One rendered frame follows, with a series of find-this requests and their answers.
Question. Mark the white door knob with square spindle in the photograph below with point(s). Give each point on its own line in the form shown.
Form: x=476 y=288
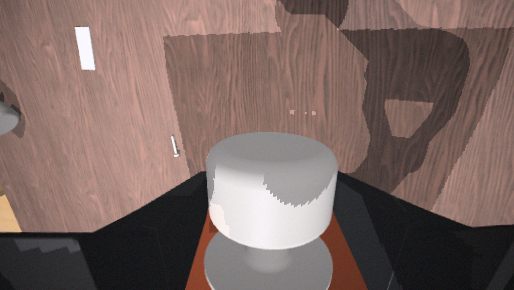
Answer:
x=272 y=193

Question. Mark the orange-brown door slab with round hole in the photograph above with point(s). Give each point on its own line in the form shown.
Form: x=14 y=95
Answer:
x=346 y=275

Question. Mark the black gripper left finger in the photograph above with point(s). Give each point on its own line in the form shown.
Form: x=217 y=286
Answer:
x=152 y=248

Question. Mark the white flat rectangular plate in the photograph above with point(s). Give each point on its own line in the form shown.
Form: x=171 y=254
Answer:
x=85 y=48

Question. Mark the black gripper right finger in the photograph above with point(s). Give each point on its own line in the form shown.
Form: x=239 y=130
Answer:
x=400 y=246

